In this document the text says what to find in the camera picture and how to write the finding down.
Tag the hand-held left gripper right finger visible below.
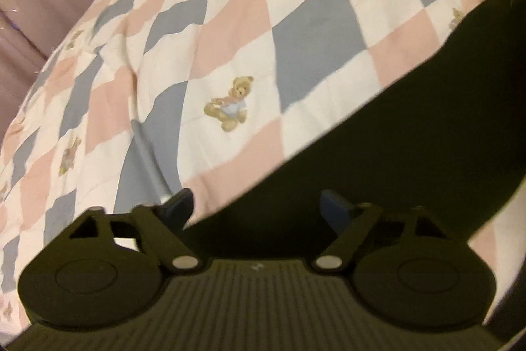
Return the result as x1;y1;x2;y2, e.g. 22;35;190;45
311;189;453;270

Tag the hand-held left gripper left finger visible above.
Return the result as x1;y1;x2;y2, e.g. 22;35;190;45
68;188;203;271

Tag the dark garment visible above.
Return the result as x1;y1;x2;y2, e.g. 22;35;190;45
184;0;526;266

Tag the checkered teddy bear blanket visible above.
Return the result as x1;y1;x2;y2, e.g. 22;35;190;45
0;0;526;332

